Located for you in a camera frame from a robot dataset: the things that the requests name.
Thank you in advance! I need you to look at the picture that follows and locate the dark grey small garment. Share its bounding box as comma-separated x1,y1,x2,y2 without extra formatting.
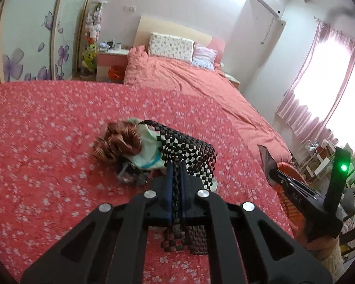
116,160,150,187

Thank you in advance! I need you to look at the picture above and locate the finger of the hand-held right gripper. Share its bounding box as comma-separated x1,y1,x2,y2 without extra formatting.
258,144,324,204

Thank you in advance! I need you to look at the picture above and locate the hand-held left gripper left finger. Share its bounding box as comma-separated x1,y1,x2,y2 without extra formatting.
20,161,178,284

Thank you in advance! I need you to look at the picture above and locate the pink white nightstand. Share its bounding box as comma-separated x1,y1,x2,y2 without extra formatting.
95,48,130,83

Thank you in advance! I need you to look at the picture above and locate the small bedside table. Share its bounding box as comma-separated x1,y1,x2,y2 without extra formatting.
222,70,241,90

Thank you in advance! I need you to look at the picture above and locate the rust brown ruffled garment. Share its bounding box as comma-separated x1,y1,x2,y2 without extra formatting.
92,121,143,165

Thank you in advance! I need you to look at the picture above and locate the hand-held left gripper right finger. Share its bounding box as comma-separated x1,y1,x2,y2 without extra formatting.
179,162,333,284

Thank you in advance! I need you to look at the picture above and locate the hanging column of plush toys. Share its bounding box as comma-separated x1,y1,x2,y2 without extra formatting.
79,1,107,79

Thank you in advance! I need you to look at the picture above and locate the light green sock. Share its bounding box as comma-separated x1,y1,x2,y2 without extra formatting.
127,118,167,173

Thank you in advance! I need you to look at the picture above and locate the cream and pink headboard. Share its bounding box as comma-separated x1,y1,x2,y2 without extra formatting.
134,15,226,65

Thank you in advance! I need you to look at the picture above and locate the white floral pillow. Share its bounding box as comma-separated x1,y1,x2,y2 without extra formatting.
148,31,195,64

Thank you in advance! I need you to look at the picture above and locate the orange plastic basket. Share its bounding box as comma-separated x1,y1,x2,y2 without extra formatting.
276,161,314,243

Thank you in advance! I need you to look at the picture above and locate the red floral tablecloth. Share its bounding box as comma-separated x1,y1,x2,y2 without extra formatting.
0,80,298,284

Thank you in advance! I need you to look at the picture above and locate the wardrobe with purple flower doors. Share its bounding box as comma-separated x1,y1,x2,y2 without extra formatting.
0,0,97,85

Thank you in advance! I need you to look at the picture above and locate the pink curtain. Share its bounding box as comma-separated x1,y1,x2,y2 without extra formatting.
275,21,355,154

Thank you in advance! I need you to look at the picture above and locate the person's right forearm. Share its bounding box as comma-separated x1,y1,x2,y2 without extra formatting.
306,237,344,284

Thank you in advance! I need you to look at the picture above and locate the white air conditioner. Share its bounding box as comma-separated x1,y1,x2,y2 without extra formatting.
252,0,286,45

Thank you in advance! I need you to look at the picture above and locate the white wire rack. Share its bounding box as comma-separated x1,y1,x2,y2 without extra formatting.
293,140,321,172

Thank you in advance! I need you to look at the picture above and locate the black white checkered garment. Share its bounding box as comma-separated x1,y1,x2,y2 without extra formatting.
139,119,218,255

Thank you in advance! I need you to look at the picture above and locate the bed with salmon duvet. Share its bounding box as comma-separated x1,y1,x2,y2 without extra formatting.
123,46,294,164

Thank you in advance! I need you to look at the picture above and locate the pink striped pillow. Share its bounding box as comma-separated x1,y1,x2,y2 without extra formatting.
192,43,219,71

